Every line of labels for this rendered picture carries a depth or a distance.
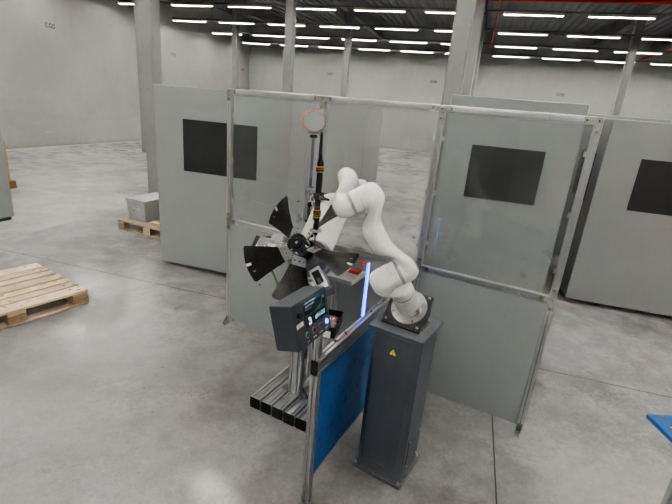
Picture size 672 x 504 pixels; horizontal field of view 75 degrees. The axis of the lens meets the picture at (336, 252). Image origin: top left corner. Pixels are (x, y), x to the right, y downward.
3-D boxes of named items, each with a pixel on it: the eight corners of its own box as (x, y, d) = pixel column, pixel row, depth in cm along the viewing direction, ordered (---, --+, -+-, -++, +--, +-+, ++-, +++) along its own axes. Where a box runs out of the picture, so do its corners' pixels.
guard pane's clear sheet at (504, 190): (232, 218, 376) (232, 94, 344) (549, 295, 268) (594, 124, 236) (231, 218, 375) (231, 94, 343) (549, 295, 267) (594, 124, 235)
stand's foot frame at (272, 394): (299, 364, 351) (299, 355, 348) (348, 384, 332) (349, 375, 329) (249, 406, 299) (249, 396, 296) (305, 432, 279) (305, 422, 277)
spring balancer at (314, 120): (301, 131, 305) (302, 132, 299) (303, 107, 300) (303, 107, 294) (324, 133, 307) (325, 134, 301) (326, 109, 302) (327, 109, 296)
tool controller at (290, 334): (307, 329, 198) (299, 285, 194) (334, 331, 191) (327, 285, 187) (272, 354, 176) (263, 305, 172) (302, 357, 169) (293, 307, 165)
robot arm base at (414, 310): (434, 300, 227) (429, 284, 213) (415, 330, 222) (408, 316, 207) (403, 285, 238) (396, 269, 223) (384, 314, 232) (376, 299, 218)
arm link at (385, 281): (418, 296, 211) (409, 272, 192) (383, 312, 212) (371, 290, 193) (408, 277, 218) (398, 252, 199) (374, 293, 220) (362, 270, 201)
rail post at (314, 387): (304, 495, 235) (314, 370, 210) (311, 498, 233) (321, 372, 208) (300, 500, 231) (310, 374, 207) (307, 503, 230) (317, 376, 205)
